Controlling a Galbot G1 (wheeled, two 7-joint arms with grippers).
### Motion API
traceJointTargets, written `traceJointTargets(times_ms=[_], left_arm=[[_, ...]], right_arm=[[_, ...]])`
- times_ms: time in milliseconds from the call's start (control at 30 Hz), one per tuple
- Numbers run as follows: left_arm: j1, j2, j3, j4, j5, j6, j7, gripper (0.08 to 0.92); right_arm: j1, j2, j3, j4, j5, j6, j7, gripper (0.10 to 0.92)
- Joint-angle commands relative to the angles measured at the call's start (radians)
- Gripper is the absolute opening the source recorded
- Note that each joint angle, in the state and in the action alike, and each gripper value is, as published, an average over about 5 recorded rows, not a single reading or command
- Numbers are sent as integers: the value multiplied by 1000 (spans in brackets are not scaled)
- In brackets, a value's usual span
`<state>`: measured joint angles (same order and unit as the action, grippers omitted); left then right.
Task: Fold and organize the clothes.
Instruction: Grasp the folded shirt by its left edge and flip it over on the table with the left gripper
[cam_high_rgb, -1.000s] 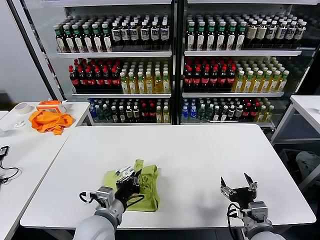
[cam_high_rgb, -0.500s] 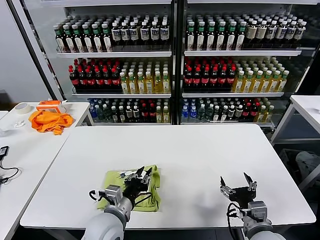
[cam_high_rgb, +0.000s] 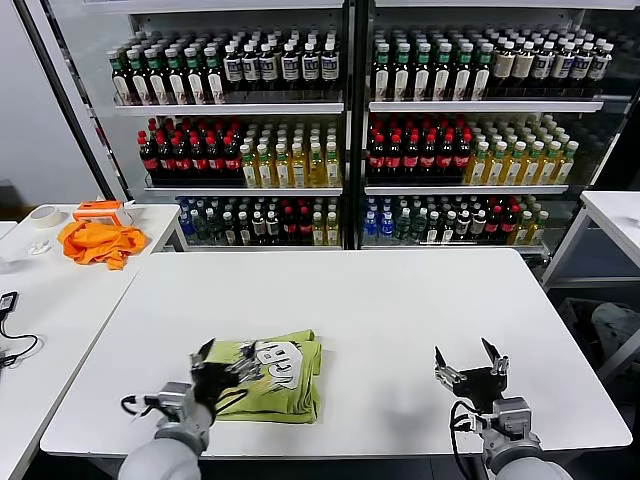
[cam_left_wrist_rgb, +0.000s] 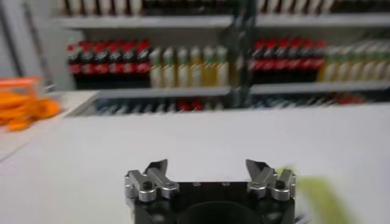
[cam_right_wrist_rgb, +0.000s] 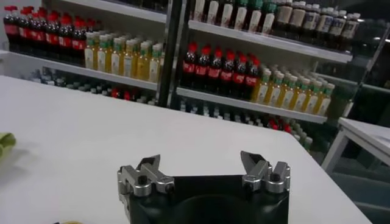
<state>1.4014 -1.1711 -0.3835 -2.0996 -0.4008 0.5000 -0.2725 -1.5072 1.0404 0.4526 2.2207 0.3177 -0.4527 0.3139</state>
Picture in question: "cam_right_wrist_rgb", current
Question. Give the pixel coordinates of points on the black frame drinks cabinet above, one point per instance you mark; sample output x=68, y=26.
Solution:
x=166, y=61
x=181, y=30

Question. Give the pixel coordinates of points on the glass cabinet door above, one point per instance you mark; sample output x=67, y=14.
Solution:
x=374, y=61

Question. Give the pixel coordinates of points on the green cap yellow tea bottle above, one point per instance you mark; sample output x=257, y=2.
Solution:
x=312, y=103
x=116, y=62
x=89, y=56
x=274, y=94
x=154, y=69
x=288, y=97
x=103, y=59
x=261, y=91
x=300, y=100
x=142, y=67
x=129, y=64
x=324, y=105

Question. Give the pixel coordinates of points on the light green t-shirt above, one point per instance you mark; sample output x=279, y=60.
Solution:
x=6, y=143

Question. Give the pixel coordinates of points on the white cap blue label bottle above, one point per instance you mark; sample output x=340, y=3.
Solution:
x=349, y=29
x=323, y=23
x=310, y=21
x=336, y=26

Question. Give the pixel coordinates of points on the white side table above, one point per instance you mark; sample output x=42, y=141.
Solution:
x=365, y=134

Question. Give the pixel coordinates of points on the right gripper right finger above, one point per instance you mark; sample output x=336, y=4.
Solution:
x=265, y=176

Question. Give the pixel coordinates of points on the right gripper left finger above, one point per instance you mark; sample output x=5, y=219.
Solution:
x=143, y=179

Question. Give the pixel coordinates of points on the small red cap cola bottle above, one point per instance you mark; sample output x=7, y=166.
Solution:
x=272, y=123
x=286, y=128
x=127, y=96
x=115, y=93

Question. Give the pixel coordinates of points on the white shelf board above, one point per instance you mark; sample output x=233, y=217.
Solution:
x=253, y=106
x=76, y=71
x=122, y=9
x=274, y=41

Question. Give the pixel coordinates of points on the green cap dark tea bottle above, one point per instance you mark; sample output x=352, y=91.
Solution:
x=254, y=19
x=227, y=13
x=268, y=22
x=199, y=9
x=240, y=16
x=213, y=10

